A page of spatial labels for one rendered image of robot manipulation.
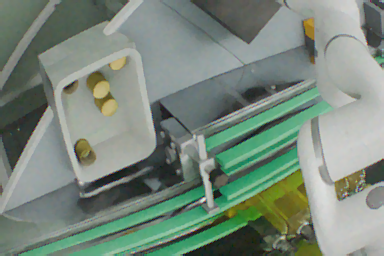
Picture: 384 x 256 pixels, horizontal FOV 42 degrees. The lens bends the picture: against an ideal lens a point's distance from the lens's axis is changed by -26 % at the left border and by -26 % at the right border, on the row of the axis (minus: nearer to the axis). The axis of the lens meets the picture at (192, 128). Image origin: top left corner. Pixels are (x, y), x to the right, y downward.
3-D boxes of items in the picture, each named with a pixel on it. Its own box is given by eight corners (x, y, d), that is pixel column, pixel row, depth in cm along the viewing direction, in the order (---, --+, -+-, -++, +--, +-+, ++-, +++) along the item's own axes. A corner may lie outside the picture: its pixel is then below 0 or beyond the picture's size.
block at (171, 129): (163, 165, 121) (182, 185, 116) (154, 123, 115) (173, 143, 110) (181, 157, 122) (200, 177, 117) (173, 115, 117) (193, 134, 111)
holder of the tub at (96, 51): (73, 180, 120) (86, 202, 114) (44, 68, 104) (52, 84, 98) (142, 150, 125) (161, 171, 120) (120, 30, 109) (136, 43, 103)
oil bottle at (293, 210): (239, 193, 125) (291, 243, 109) (238, 171, 122) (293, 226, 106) (262, 180, 127) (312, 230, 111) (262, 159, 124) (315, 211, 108)
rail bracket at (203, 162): (184, 192, 117) (218, 228, 108) (169, 115, 107) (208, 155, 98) (199, 186, 118) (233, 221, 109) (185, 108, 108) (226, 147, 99)
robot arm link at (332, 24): (376, 43, 69) (366, 138, 78) (355, -5, 89) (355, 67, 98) (320, 27, 71) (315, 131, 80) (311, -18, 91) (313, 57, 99)
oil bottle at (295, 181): (263, 180, 127) (313, 229, 111) (262, 159, 124) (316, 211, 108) (284, 168, 129) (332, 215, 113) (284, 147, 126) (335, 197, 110)
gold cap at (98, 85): (84, 76, 108) (91, 85, 105) (101, 68, 109) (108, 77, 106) (87, 92, 110) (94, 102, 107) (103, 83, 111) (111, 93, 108)
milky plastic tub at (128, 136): (66, 162, 116) (80, 187, 110) (43, 69, 103) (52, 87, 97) (138, 128, 122) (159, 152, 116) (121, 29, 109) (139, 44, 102)
